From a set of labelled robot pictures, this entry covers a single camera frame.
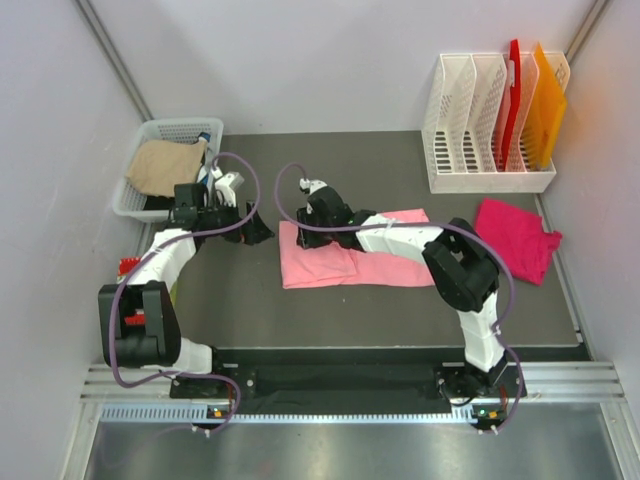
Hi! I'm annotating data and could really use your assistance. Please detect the red plastic folder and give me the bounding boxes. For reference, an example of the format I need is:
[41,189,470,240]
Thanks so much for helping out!
[501,39,521,169]

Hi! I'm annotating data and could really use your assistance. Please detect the orange plastic folder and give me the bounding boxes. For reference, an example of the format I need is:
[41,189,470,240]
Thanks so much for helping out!
[522,43,568,171]

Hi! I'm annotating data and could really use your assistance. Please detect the light pink t shirt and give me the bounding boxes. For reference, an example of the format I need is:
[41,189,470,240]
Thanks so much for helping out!
[278,220,434,289]

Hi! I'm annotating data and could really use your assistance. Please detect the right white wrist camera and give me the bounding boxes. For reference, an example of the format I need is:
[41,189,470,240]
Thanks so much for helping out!
[299,178,327,196]

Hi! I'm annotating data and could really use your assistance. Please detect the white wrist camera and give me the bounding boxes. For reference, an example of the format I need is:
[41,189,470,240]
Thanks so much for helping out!
[299,178,327,196]
[212,168,244,207]

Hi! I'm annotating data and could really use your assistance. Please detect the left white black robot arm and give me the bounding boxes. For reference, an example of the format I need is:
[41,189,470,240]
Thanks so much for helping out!
[98,173,274,397]

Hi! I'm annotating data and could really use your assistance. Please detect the white plastic laundry basket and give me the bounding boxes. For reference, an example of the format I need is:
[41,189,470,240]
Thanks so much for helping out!
[112,117,224,223]

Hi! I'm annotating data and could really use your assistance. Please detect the dark clothes in basket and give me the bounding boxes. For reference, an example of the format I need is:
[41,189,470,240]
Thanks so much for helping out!
[143,132,213,211]

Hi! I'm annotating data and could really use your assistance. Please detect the red colourful book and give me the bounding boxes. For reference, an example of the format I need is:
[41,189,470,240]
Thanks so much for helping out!
[117,257,141,281]

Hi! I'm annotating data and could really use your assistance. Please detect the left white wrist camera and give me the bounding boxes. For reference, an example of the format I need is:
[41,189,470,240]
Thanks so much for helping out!
[212,168,244,207]

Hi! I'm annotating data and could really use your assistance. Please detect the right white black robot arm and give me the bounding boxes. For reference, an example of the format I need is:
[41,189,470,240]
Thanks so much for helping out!
[296,179,506,396]

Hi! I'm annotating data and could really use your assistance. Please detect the white mesh file organizer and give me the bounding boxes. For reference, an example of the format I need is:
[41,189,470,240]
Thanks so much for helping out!
[421,53,556,194]

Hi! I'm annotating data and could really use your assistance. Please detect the folded magenta t shirt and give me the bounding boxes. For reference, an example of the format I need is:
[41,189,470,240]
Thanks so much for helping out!
[475,198,563,286]

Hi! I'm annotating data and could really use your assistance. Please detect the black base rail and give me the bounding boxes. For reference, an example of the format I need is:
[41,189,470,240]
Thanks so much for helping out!
[169,346,531,415]

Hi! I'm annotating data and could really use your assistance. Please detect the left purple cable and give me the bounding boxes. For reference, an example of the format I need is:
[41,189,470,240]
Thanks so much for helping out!
[109,152,262,389]

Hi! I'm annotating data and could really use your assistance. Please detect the purple cable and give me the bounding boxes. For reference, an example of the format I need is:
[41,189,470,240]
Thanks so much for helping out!
[109,152,262,389]
[275,162,524,381]

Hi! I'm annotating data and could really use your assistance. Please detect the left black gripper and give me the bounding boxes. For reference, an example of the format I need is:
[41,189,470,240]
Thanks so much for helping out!
[198,196,274,246]

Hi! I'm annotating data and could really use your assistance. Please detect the beige folded t shirt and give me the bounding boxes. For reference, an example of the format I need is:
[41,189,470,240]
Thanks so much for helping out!
[125,140,205,197]

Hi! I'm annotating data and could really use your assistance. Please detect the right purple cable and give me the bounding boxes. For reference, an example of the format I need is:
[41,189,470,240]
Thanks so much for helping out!
[275,162,524,381]

